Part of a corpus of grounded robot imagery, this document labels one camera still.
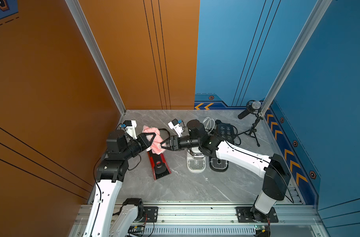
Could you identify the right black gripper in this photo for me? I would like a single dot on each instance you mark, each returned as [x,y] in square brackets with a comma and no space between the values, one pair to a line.
[175,143]

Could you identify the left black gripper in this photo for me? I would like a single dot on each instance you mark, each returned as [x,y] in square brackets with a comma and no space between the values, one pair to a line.
[144,143]

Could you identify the pink cloth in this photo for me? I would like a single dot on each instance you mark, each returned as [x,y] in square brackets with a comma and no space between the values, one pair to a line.
[155,147]

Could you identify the red coffee machine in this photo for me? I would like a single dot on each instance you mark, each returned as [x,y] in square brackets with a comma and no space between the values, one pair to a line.
[159,165]

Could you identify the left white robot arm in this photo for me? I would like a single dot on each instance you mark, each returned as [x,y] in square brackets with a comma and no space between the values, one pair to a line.
[108,181]

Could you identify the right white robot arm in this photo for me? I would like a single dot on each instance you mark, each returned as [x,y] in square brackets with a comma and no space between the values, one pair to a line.
[272,169]

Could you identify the white coffee machine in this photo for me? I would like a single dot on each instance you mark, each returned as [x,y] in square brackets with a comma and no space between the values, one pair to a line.
[196,160]

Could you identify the black coffee machine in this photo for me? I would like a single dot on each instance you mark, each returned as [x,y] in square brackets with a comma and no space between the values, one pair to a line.
[225,132]

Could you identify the green circuit board left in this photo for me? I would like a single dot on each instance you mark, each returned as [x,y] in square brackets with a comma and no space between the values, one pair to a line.
[136,231]

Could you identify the green circuit board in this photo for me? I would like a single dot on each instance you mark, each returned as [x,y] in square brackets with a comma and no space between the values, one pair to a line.
[263,231]
[136,231]

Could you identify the green circuit board right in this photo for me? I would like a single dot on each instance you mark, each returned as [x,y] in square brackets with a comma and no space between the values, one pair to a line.
[263,231]

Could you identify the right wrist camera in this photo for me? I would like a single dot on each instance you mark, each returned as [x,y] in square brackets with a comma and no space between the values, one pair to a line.
[176,125]

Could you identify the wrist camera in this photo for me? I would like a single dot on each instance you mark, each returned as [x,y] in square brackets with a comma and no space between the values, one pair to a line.
[176,125]
[130,127]

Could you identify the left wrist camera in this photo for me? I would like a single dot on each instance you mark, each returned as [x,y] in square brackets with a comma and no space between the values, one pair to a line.
[130,127]

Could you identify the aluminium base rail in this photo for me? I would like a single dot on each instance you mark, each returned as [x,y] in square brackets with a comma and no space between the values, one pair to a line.
[230,219]

